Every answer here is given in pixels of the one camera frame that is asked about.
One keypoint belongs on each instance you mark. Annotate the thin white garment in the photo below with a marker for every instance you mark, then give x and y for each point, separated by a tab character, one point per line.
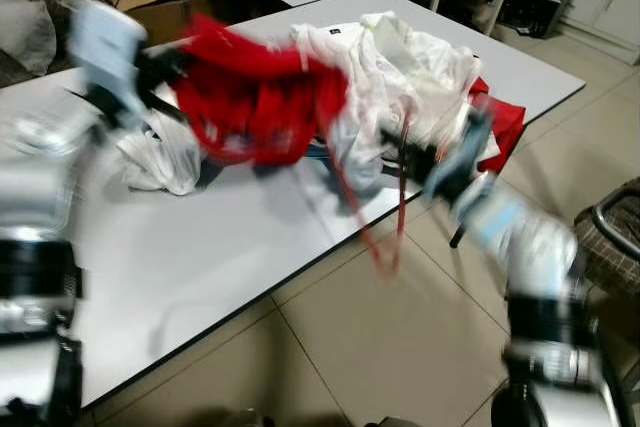
160	157

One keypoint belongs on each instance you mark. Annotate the red garment with white stripes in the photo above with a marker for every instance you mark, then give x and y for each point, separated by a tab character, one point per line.
255	97

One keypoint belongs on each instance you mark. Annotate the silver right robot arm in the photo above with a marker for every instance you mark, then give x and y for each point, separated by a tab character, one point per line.
540	287

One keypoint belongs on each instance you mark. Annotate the open cardboard box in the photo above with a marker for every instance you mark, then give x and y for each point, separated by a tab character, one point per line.
160	7

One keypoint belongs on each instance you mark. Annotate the red cloth under white pile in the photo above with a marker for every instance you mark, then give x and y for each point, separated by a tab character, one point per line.
505	122

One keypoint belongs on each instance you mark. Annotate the large white crumpled garment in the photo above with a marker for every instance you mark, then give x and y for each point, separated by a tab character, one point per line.
400	67

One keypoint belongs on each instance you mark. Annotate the grey stuffed bag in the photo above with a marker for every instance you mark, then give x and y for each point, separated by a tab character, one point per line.
25	32

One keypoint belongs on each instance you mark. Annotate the white table with black legs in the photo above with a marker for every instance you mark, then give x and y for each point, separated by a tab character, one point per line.
200	247

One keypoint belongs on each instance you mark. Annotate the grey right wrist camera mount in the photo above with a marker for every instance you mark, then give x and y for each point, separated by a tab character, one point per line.
474	139

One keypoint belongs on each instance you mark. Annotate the checked chair with metal frame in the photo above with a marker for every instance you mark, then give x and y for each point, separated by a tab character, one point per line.
610	237

